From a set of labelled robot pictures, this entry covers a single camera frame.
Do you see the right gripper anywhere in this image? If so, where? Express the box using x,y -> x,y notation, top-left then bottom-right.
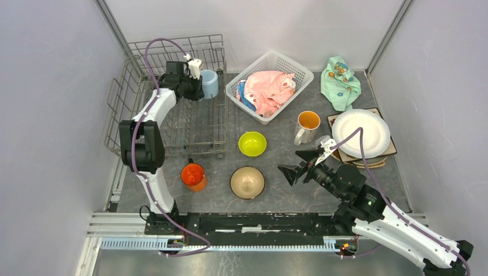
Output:
277,147 -> 345,201

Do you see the light blue cup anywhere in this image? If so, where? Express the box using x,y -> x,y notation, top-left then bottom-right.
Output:
200,70 -> 219,99

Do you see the white floral mug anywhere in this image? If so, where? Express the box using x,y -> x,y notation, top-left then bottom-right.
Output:
293,111 -> 321,146

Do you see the white deep plate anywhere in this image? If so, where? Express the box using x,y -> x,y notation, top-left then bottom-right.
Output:
331,109 -> 390,159

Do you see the orange mug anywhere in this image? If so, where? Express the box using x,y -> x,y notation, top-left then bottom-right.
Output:
180,158 -> 207,192

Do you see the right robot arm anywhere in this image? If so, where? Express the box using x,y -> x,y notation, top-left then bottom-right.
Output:
277,148 -> 474,275

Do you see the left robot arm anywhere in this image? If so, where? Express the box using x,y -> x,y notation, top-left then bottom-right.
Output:
119,59 -> 204,235

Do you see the wooden woven coaster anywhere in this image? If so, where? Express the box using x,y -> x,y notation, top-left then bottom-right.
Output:
332,151 -> 387,168

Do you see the yellow-green bowl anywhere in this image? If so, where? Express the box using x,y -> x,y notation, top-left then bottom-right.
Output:
238,131 -> 267,158

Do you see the beige bowl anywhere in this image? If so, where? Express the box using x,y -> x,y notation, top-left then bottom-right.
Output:
230,166 -> 265,200

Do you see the blue cloth in basket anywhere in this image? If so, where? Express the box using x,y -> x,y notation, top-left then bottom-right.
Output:
236,79 -> 257,112

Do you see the cream plate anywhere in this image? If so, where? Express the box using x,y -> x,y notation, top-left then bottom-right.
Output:
352,156 -> 387,168

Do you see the pink patterned cloth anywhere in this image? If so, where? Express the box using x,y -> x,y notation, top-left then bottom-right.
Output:
245,71 -> 296,118

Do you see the green patterned cloth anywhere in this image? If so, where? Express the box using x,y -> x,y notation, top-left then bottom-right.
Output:
321,56 -> 361,112

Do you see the white plastic basket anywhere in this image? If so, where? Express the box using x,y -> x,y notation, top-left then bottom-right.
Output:
225,52 -> 314,125

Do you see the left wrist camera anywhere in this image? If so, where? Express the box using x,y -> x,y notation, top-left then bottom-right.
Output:
184,53 -> 203,79

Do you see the metal wire dish rack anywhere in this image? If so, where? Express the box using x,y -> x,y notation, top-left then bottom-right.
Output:
104,34 -> 228,156

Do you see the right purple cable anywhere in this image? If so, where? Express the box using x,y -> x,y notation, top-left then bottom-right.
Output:
330,127 -> 472,276

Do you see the purple cable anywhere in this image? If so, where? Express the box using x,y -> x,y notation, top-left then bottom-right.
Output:
330,127 -> 472,276
131,38 -> 212,258

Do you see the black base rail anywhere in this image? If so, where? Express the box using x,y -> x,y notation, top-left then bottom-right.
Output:
144,213 -> 354,246

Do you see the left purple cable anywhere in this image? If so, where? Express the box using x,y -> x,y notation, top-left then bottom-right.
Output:
131,38 -> 212,258

